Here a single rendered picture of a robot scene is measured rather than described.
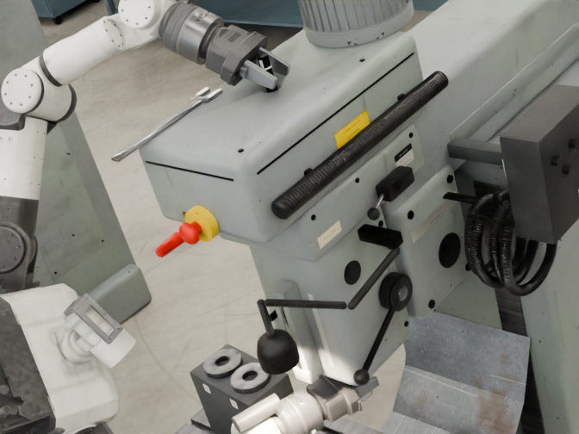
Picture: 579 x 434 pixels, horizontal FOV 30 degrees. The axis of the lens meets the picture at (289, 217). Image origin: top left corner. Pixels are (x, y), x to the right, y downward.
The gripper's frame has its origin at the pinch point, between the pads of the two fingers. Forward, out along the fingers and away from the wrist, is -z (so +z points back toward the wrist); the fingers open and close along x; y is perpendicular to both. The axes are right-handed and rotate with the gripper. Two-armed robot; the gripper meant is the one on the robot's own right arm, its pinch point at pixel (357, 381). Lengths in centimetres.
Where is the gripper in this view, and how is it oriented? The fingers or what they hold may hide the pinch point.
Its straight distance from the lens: 217.6
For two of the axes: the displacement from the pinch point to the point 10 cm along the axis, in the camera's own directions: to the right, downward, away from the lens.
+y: 2.4, 8.4, 4.9
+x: -4.8, -3.3, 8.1
